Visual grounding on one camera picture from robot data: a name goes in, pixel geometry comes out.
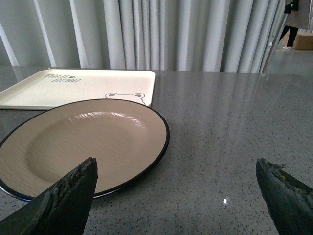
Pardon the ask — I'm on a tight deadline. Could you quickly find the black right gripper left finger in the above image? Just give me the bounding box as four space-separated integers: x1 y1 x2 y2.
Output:
0 158 98 235

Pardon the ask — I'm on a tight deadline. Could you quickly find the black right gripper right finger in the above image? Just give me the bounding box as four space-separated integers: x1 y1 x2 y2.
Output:
256 158 313 235

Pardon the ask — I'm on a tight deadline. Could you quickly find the beige plate with black rim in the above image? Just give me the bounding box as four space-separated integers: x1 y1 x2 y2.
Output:
0 99 170 201

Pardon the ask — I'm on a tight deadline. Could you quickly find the cream bear print tray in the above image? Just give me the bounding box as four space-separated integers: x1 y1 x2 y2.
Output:
0 69 156 110

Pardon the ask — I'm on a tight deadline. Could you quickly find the brown cardboard box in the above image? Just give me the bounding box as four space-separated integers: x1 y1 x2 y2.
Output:
293 33 313 51

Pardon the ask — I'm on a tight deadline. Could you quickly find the metal stand pole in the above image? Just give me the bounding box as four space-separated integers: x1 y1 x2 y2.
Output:
261 0 299 74

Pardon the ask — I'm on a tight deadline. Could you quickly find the person in dark trousers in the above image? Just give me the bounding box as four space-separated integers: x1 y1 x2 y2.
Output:
277 0 313 50

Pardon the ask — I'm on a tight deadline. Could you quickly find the grey pleated curtain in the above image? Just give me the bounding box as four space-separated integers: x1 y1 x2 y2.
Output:
0 0 283 73

